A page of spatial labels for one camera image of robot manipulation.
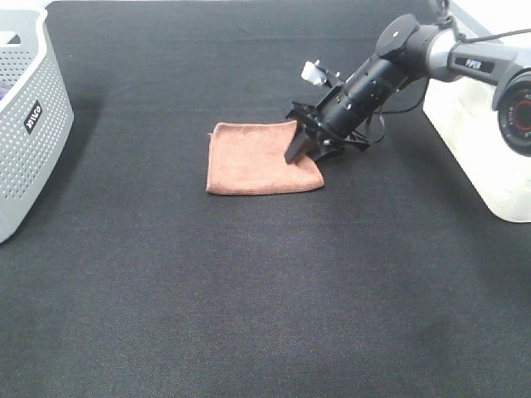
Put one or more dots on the brown towel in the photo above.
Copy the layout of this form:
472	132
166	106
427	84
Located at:
248	159

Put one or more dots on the grey perforated laundry basket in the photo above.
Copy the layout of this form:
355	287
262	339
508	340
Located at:
36	113

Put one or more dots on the white storage box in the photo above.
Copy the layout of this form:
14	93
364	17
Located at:
478	99

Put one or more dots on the black table mat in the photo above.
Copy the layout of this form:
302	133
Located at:
127	279

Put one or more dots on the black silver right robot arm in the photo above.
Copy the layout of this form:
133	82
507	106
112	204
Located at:
407	51

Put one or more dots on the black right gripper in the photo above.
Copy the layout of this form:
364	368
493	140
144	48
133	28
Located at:
325	129

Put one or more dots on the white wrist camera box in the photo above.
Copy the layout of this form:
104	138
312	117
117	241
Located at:
314	74

